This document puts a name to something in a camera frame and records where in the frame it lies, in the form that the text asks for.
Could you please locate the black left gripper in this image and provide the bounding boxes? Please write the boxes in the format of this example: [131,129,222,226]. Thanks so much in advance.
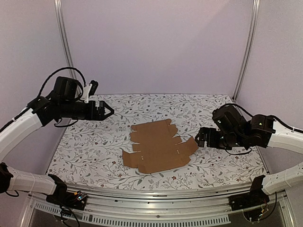
[60,99,115,121]

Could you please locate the brown cardboard box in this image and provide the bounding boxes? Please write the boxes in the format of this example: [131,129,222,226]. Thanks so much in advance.
[122,119,198,174]

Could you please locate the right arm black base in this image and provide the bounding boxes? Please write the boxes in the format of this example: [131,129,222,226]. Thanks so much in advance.
[228,175,269,211]

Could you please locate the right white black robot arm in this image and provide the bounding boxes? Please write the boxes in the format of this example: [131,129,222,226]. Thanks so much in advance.
[195,103,303,206]

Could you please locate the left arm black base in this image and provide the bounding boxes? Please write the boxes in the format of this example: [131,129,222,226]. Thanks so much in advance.
[46,174,88,210]

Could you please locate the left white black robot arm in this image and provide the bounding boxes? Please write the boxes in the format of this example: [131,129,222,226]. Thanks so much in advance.
[0,76,114,205]

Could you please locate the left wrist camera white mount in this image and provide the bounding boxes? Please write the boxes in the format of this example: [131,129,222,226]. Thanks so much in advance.
[81,80,98,103]

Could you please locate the aluminium front rail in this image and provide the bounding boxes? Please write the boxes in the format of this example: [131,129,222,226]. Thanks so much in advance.
[21,184,295,227]

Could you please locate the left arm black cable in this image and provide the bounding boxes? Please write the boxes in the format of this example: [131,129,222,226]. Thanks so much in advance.
[33,67,86,100]

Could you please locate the left aluminium frame post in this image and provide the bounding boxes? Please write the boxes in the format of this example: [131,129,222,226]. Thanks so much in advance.
[54,0,74,67]

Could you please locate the aluminium frame post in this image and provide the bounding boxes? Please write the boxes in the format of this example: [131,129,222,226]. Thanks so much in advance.
[54,0,74,67]
[232,0,260,101]

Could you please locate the right aluminium frame post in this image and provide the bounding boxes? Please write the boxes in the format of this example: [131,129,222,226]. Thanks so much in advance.
[232,0,260,101]

